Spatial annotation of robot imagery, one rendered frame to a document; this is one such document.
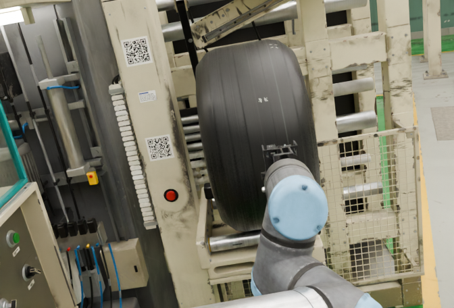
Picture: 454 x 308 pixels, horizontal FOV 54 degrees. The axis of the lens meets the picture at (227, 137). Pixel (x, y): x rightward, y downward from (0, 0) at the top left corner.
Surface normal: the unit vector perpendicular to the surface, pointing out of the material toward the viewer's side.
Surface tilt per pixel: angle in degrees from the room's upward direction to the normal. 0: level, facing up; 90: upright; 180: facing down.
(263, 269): 69
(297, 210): 78
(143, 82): 90
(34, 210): 90
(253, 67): 34
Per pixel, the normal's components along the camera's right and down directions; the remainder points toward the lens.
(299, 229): 0.00, 0.10
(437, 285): -0.18, -0.93
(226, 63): -0.15, -0.70
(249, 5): 0.01, 0.31
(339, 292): 0.33, -0.86
